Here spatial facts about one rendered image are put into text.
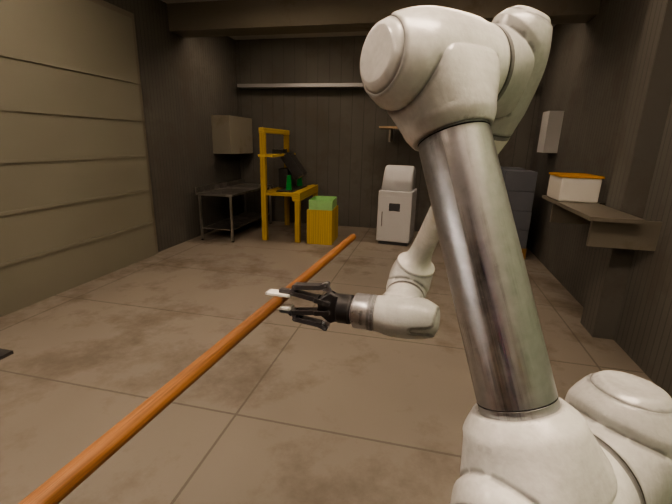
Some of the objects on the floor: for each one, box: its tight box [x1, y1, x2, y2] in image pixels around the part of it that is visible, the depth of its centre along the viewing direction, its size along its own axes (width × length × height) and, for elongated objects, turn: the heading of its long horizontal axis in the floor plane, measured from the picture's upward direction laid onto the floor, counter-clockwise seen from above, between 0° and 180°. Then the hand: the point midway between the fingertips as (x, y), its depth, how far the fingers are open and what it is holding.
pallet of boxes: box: [501, 167, 538, 259], centre depth 631 cm, size 128×87×127 cm
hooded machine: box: [376, 165, 417, 246], centre depth 650 cm, size 65×54×126 cm
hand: (279, 299), depth 104 cm, fingers closed on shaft, 3 cm apart
